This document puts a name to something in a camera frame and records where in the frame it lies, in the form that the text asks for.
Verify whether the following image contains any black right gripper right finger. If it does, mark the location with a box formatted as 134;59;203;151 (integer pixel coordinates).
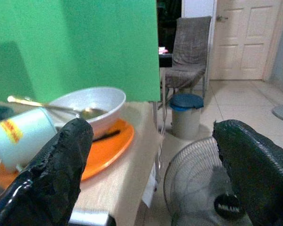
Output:
212;119;283;226

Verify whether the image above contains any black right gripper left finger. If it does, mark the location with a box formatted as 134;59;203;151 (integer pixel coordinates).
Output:
0;118;94;226

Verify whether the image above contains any light green mug yellow label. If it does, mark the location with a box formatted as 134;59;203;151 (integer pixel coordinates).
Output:
0;107;58;174

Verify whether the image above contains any orange plate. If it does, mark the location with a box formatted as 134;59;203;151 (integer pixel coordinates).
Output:
0;119;135;190

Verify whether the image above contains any grey bin blue lid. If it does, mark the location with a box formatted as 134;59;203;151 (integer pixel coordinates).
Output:
169;93;205;140

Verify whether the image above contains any white bowl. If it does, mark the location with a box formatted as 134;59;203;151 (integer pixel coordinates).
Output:
48;86;127;139

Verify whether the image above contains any white paper tag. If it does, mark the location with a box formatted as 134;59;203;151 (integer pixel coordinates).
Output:
141;164;158;208

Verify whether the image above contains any cream panel door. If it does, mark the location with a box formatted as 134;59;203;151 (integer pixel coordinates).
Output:
209;0;283;81

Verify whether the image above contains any grey fabric chair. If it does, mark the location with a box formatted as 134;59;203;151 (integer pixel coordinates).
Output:
160;16;213;111

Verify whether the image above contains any black side table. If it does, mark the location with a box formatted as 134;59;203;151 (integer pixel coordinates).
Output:
158;53;173;68

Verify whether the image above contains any green backdrop board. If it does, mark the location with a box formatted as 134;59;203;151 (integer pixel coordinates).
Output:
0;0;161;104

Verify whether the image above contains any grey wire-guard floor fan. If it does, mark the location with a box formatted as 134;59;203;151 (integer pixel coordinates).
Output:
163;136;253;226

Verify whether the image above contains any metal spoon gold handle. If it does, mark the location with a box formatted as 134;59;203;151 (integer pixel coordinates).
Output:
7;95;109;120

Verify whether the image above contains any white hanging cable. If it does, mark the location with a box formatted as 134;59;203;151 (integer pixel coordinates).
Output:
155;102;168;184

